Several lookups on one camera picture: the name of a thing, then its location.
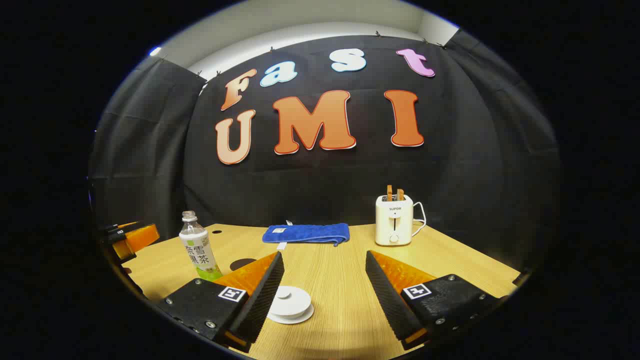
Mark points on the white teacup lid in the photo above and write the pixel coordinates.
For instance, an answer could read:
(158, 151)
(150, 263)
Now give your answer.
(292, 299)

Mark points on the cream toaster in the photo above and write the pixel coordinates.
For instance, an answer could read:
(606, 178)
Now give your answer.
(394, 220)

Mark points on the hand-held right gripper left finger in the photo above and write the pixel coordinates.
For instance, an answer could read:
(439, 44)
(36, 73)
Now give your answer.
(262, 300)

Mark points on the white saucer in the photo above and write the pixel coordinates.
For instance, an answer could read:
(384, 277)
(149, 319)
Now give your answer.
(306, 316)

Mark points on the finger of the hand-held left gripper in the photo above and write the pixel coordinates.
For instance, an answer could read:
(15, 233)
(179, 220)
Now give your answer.
(142, 237)
(120, 229)

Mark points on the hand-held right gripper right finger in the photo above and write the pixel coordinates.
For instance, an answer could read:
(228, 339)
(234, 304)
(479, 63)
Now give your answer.
(387, 300)

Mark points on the blue towel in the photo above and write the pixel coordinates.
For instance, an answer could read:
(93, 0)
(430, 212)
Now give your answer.
(310, 233)

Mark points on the black backdrop cloth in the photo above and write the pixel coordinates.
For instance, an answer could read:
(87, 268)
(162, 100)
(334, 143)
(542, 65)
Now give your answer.
(350, 180)

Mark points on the dark brown round coaster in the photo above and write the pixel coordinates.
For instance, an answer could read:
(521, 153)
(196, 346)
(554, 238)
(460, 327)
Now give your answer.
(241, 263)

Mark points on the clear water bottle green label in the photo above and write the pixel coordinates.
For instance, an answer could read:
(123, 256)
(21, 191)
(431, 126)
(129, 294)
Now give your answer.
(200, 250)

